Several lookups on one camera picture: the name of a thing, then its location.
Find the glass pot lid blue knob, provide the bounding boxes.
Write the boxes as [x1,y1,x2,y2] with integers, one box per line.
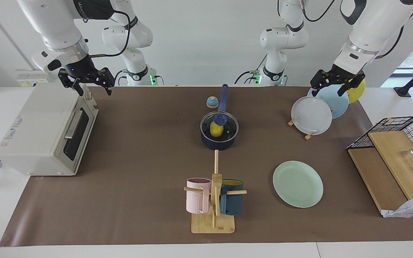
[200,111,239,143]

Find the yellow lemon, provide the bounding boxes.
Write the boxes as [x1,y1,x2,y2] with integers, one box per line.
[210,121,224,139]

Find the yellow plate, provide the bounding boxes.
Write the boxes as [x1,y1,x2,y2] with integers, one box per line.
[346,79,366,104]

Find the light blue plate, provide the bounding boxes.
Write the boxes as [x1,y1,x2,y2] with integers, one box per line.
[307,86,349,119]

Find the pale grey plate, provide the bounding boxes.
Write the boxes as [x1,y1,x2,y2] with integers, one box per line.
[291,96,332,135]

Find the wooden plate rack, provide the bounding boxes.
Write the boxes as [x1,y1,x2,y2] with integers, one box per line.
[288,118,316,140]

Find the mint green plate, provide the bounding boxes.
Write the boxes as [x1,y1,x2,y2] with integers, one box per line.
[273,161,324,208]

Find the white power strip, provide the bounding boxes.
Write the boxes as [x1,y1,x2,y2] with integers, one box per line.
[16,69,54,87]

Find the white toaster oven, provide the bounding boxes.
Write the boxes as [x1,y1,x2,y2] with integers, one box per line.
[0,83,99,176]

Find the brown table mat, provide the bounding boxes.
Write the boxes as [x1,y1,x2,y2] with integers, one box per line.
[0,86,413,247]

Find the light wooden cutting board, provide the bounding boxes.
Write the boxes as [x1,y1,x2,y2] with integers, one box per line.
[368,131,413,200]

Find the brown wooden cutting board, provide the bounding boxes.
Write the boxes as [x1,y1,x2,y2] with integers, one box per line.
[348,148,408,215]

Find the dark blue saucepan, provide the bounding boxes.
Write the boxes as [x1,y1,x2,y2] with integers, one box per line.
[201,84,239,151]

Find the dark teal mug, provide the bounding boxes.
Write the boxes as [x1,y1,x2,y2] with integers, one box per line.
[220,179,244,216]

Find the pink ribbed mug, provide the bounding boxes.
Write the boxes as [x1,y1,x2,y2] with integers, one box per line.
[186,178,212,214]

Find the wooden mug tree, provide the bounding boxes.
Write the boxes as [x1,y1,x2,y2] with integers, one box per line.
[184,150,247,234]

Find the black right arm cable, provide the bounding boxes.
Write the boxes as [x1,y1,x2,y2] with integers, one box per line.
[83,10,131,58]

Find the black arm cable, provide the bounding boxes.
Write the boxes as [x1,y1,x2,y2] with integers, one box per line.
[375,25,404,59]
[83,10,131,58]

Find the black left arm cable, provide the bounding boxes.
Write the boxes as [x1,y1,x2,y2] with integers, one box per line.
[375,25,404,59]

